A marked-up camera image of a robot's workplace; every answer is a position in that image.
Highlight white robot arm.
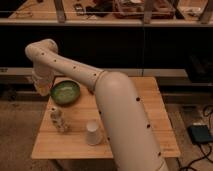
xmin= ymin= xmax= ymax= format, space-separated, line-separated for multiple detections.
xmin=25 ymin=39 xmax=169 ymax=171

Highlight green bowl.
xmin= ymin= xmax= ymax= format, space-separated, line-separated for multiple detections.
xmin=50 ymin=80 xmax=80 ymax=105

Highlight white paper cup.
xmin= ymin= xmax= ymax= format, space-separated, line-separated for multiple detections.
xmin=86 ymin=120 xmax=102 ymax=145

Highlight black cable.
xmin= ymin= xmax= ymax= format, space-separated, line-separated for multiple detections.
xmin=176 ymin=104 xmax=213 ymax=171

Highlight black foot pedal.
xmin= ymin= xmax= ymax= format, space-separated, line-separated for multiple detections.
xmin=187 ymin=125 xmax=213 ymax=144

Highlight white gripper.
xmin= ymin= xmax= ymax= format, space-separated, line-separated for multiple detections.
xmin=32 ymin=69 xmax=54 ymax=96

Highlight long wooden shelf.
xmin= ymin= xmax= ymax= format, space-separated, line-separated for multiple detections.
xmin=0 ymin=0 xmax=213 ymax=27

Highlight red tray on shelf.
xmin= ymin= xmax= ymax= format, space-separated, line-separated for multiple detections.
xmin=113 ymin=0 xmax=175 ymax=19

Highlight black remote on shelf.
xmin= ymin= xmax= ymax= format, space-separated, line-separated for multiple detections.
xmin=73 ymin=3 xmax=85 ymax=16

